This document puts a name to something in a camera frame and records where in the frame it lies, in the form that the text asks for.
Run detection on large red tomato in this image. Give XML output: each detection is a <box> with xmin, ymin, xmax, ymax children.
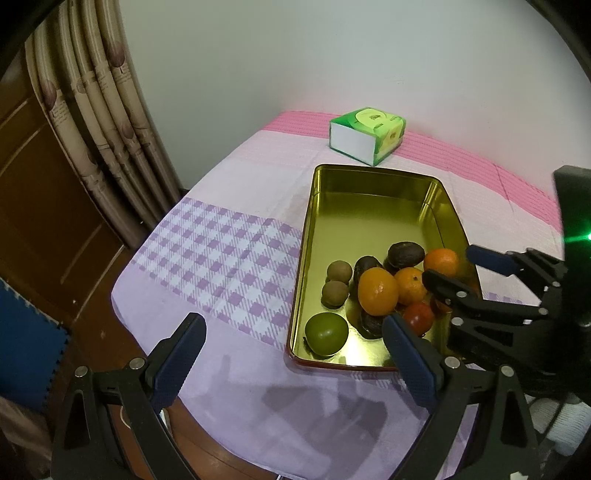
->
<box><xmin>403</xmin><ymin>302</ymin><xmax>435</xmax><ymax>337</ymax></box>

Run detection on small orange mandarin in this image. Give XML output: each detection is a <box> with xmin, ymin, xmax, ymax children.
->
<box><xmin>424</xmin><ymin>248</ymin><xmax>460</xmax><ymax>277</ymax></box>

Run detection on dark avocado front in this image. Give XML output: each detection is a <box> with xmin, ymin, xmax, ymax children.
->
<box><xmin>387</xmin><ymin>241</ymin><xmax>426</xmax><ymax>269</ymax></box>

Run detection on dark avocado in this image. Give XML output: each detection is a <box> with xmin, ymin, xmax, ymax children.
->
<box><xmin>387</xmin><ymin>241</ymin><xmax>426</xmax><ymax>269</ymax></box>
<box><xmin>353</xmin><ymin>255</ymin><xmax>383</xmax><ymax>287</ymax></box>
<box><xmin>360</xmin><ymin>311</ymin><xmax>385</xmax><ymax>339</ymax></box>

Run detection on large orange mandarin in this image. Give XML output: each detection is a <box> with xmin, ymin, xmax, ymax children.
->
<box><xmin>358</xmin><ymin>267</ymin><xmax>399</xmax><ymax>317</ymax></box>

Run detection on brown kiwi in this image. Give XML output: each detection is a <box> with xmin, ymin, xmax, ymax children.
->
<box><xmin>321</xmin><ymin>280</ymin><xmax>349</xmax><ymax>309</ymax></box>
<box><xmin>327</xmin><ymin>260</ymin><xmax>353</xmax><ymax>284</ymax></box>

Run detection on green lime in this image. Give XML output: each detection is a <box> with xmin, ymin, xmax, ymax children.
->
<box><xmin>304</xmin><ymin>312</ymin><xmax>349</xmax><ymax>357</ymax></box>

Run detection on small red tomato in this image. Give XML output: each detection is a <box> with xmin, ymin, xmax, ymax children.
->
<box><xmin>431</xmin><ymin>297</ymin><xmax>452</xmax><ymax>317</ymax></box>

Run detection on pink purple checked tablecloth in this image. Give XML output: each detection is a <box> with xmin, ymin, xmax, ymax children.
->
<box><xmin>111</xmin><ymin>109</ymin><xmax>567</xmax><ymax>480</ymax></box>

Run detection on blue foam mat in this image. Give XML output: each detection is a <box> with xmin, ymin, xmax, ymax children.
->
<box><xmin>0</xmin><ymin>282</ymin><xmax>70</xmax><ymax>413</ymax></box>

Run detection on gold toffee tin box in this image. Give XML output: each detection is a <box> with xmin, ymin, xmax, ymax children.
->
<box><xmin>284</xmin><ymin>163</ymin><xmax>484</xmax><ymax>373</ymax></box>

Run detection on brown wooden door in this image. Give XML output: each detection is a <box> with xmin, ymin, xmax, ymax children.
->
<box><xmin>1</xmin><ymin>52</ymin><xmax>139</xmax><ymax>431</ymax></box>

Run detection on green tissue pack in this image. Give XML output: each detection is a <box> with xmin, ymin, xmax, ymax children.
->
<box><xmin>329</xmin><ymin>107</ymin><xmax>407</xmax><ymax>167</ymax></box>

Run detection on beige patterned curtain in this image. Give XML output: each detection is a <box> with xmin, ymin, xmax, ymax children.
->
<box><xmin>25</xmin><ymin>1</ymin><xmax>180</xmax><ymax>249</ymax></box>

